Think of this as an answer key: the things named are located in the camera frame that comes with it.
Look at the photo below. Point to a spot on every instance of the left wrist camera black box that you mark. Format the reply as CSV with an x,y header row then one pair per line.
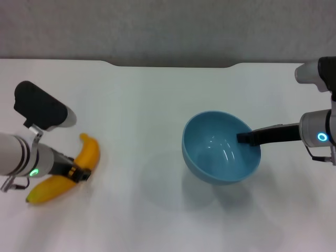
x,y
39,107

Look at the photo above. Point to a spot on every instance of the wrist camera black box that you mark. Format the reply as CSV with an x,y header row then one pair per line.
x,y
39,107
315,73

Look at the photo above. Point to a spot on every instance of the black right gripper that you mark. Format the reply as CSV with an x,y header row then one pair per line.
x,y
278,134

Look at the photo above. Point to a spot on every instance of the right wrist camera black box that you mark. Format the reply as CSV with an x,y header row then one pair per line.
x,y
315,73

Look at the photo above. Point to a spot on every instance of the blue ceramic bowl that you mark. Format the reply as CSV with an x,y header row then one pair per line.
x,y
218,160

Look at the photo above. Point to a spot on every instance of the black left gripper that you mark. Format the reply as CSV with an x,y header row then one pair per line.
x,y
61,164

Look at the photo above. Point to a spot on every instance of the yellow banana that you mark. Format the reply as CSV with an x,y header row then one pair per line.
x,y
90,153

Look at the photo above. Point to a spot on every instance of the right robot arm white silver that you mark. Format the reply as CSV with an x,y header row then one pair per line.
x,y
316,131

